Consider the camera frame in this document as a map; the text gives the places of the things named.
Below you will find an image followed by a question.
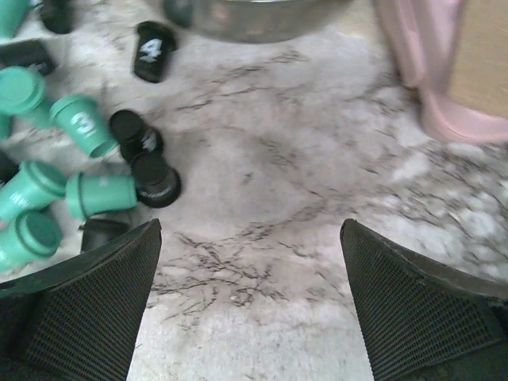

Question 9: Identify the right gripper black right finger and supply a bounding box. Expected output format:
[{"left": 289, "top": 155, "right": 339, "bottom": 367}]
[{"left": 341, "top": 219, "right": 507, "bottom": 380}]

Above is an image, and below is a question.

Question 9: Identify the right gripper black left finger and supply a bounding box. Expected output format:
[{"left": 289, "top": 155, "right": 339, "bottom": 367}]
[{"left": 1, "top": 219, "right": 162, "bottom": 380}]

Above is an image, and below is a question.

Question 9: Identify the black coffee capsule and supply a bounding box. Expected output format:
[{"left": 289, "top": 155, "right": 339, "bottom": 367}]
[
  {"left": 37, "top": 0, "right": 74, "bottom": 35},
  {"left": 79, "top": 218, "right": 130, "bottom": 253},
  {"left": 131, "top": 152, "right": 182, "bottom": 209},
  {"left": 109, "top": 109, "right": 164, "bottom": 164},
  {"left": 1, "top": 40, "right": 56, "bottom": 76}
]

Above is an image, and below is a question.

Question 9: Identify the green coffee capsule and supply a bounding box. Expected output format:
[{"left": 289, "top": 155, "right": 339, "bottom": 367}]
[
  {"left": 1, "top": 160, "right": 67, "bottom": 222},
  {"left": 0, "top": 0, "right": 40, "bottom": 39},
  {"left": 1, "top": 210, "right": 62, "bottom": 272},
  {"left": 1, "top": 67, "right": 53, "bottom": 129},
  {"left": 65, "top": 172, "right": 137, "bottom": 221}
]

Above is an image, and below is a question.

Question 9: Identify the green capsule number three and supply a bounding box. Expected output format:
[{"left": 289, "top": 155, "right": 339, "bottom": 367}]
[{"left": 49, "top": 94, "right": 117, "bottom": 159}]

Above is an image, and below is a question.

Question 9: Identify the pink tray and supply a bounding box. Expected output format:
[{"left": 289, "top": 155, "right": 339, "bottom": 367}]
[{"left": 376, "top": 1, "right": 507, "bottom": 144}]

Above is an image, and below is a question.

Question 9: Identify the black capsule number four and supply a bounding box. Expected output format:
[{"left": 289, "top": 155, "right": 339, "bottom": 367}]
[{"left": 132, "top": 21, "right": 178, "bottom": 83}]

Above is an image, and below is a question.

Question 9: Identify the stainless steel pan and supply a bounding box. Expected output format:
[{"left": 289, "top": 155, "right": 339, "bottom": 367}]
[{"left": 146, "top": 0, "right": 351, "bottom": 44}]

